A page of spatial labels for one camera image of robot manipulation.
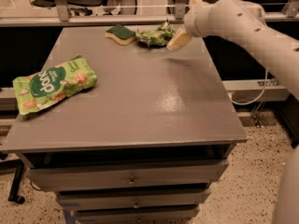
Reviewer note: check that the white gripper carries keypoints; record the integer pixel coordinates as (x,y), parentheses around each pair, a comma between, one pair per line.
(193,21)

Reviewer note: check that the green jalapeno chip bag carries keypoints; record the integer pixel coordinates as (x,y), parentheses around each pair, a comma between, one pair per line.
(159,37)

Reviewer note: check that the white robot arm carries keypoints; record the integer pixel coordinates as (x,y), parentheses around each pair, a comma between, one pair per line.
(242,23)

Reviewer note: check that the green and yellow sponge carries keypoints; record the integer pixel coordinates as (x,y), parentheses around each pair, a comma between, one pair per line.
(121,35)

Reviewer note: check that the green popcorn snack bag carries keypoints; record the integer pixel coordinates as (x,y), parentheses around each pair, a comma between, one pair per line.
(49,87)

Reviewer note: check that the grey metal railing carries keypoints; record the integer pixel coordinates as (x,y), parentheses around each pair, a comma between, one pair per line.
(20,13)

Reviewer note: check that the grey drawer cabinet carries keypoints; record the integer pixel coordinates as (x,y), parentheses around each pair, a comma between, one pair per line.
(148,106)

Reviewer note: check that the top grey drawer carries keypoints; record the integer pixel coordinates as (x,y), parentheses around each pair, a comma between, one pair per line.
(128,176)

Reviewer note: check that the grey drawer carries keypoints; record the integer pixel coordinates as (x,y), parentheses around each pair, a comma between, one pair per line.
(135,199)
(137,215)
(128,176)

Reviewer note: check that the middle grey drawer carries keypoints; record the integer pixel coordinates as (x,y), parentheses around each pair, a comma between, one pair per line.
(135,199)

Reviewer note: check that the bottom grey drawer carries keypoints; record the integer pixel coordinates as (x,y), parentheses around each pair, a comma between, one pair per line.
(137,215)

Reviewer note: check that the black chair base leg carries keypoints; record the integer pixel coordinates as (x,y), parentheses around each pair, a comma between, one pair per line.
(17,166)

